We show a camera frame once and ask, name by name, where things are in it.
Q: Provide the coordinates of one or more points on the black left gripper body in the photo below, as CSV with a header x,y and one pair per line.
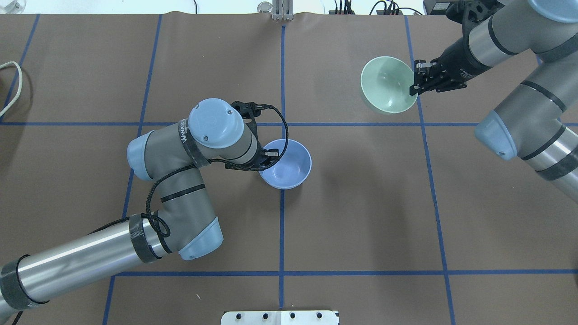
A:
x,y
263,159

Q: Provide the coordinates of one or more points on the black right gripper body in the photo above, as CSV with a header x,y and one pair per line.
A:
x,y
454,60

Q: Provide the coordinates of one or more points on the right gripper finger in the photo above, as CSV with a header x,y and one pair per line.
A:
x,y
422,78

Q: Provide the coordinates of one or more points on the blue bowl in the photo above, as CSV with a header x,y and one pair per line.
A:
x,y
292,170

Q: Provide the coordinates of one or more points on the green bowl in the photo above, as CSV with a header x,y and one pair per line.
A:
x,y
385,83

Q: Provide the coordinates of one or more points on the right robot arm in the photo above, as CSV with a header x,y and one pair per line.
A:
x,y
534,41

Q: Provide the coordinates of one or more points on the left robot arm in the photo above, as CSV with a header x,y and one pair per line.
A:
x,y
178,216

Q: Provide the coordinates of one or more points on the brown table mat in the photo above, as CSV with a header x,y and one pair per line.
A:
x,y
404,219

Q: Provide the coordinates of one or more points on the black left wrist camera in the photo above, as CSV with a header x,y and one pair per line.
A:
x,y
249,111

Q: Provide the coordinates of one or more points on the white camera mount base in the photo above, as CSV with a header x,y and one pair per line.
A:
x,y
299,317

